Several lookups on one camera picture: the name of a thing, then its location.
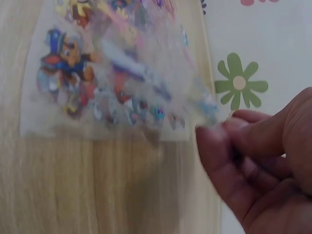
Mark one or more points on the person's right fingers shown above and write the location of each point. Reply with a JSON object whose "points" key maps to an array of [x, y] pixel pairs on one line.
{"points": [[267, 170]]}

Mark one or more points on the cartoon sticker sheet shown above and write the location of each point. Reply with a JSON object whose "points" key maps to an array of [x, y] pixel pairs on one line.
{"points": [[65, 73]]}

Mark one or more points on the person's right hand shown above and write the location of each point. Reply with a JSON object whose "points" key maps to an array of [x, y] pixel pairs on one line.
{"points": [[273, 200]]}

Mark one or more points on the person's right thumb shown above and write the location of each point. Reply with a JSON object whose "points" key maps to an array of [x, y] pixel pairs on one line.
{"points": [[265, 131]]}

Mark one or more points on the clear plastic film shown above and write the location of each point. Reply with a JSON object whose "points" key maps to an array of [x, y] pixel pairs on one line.
{"points": [[156, 80]]}

